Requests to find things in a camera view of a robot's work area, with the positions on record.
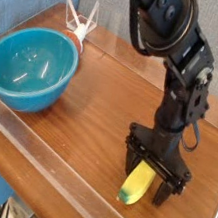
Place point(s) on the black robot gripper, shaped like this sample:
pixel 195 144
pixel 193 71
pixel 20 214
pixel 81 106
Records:
pixel 160 149

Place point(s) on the yellow green toy corn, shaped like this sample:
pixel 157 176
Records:
pixel 136 184

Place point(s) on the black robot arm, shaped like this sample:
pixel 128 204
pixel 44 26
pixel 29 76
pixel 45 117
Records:
pixel 170 29

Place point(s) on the orange white toy object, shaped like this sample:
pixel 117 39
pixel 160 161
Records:
pixel 77 36

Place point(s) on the blue bowl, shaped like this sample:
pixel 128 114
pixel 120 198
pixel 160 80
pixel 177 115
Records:
pixel 36 65

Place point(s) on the clear acrylic front barrier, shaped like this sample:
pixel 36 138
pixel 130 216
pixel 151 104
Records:
pixel 42 177

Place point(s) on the clear acrylic barrier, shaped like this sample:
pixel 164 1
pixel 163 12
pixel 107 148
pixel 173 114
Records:
pixel 42 177
pixel 150 68

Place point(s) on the clear acrylic back barrier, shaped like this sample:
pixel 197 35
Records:
pixel 150 68

